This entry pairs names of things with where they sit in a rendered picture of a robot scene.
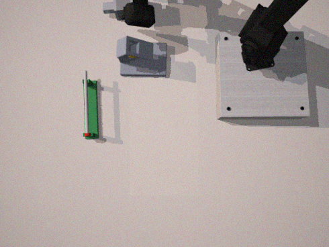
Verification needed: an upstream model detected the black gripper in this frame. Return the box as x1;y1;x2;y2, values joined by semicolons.
121;0;155;28

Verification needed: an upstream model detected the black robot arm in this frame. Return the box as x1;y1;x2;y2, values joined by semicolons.
238;0;308;71

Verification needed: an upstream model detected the grey pin with red cap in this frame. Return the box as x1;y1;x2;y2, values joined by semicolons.
83;71;91;136

